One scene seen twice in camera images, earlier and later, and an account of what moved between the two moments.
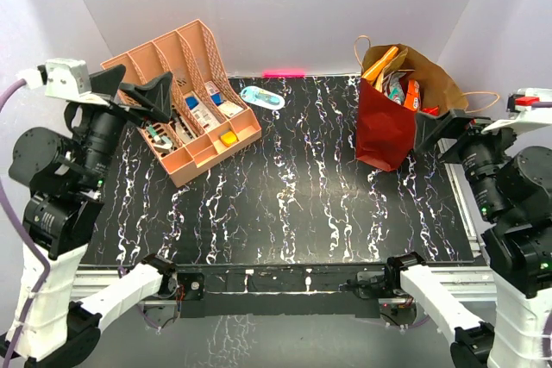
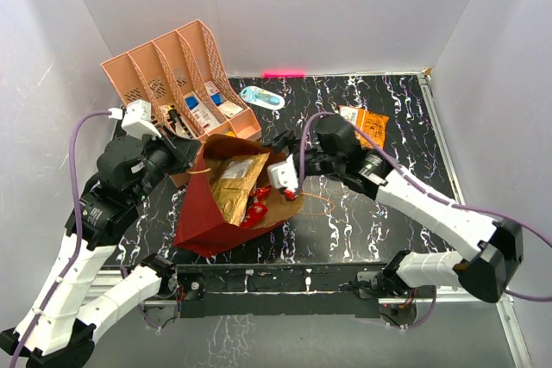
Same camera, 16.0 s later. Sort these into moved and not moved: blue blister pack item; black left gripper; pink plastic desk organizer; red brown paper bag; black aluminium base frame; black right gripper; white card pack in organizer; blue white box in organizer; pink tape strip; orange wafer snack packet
Moved: black right gripper; red brown paper bag; orange wafer snack packet; black left gripper
Not moved: pink tape strip; pink plastic desk organizer; blue white box in organizer; blue blister pack item; black aluminium base frame; white card pack in organizer
